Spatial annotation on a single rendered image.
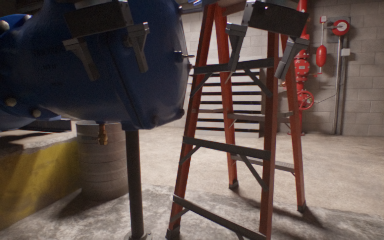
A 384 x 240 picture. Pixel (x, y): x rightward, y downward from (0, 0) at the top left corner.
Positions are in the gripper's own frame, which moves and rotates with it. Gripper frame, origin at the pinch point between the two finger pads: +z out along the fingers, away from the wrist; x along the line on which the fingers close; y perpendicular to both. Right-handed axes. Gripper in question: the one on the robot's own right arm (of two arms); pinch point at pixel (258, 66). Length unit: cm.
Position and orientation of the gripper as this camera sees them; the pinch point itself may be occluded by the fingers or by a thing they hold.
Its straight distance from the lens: 51.0
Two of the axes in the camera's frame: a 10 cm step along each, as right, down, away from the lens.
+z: -1.7, 8.6, 4.9
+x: 9.8, 0.8, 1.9
